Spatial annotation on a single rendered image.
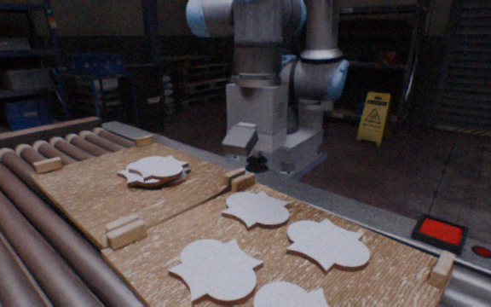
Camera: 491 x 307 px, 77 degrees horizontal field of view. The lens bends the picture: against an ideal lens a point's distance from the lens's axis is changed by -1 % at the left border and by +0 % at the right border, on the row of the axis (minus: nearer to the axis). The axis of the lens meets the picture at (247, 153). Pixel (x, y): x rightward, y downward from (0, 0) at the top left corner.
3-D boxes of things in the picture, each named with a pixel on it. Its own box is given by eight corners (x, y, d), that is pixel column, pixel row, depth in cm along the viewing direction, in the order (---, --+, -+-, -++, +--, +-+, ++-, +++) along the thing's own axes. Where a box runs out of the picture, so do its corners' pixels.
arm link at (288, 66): (264, 95, 106) (265, 53, 101) (303, 97, 101) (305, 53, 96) (251, 101, 96) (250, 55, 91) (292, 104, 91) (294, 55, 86)
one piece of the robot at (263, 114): (203, 63, 45) (208, 167, 50) (258, 66, 41) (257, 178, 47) (243, 58, 55) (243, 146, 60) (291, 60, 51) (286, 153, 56)
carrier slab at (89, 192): (155, 145, 100) (154, 141, 99) (250, 183, 74) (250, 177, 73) (31, 180, 76) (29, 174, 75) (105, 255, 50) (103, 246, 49)
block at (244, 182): (250, 182, 71) (250, 171, 70) (256, 184, 70) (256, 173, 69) (230, 191, 67) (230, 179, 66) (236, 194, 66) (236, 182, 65)
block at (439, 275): (439, 263, 46) (443, 248, 45) (453, 269, 45) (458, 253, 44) (427, 285, 42) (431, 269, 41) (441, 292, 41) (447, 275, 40)
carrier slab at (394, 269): (252, 187, 73) (252, 180, 72) (453, 274, 46) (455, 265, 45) (102, 258, 49) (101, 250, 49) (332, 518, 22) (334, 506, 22)
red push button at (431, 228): (424, 223, 59) (425, 217, 59) (460, 235, 56) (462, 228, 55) (416, 238, 55) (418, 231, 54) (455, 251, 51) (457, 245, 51)
